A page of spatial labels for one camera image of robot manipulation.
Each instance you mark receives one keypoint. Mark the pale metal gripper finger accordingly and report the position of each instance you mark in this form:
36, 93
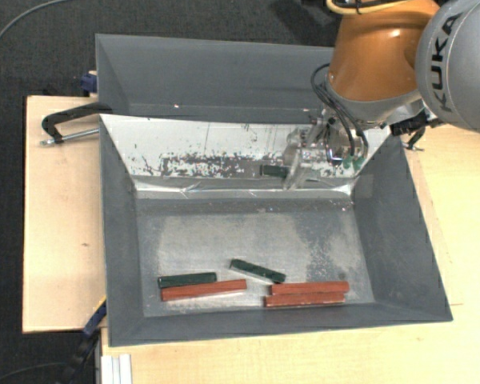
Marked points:
296, 176
293, 146

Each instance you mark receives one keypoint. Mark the dark green block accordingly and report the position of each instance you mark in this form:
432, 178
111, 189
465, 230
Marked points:
273, 170
258, 270
187, 279

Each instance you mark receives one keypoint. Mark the grey metal bin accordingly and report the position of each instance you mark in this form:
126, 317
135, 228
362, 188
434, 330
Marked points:
240, 230

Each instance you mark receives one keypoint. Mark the red-brown flat block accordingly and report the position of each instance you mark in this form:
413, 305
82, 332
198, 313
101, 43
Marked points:
304, 300
310, 287
204, 290

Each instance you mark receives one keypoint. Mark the pale wood board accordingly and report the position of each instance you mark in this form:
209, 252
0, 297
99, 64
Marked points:
64, 222

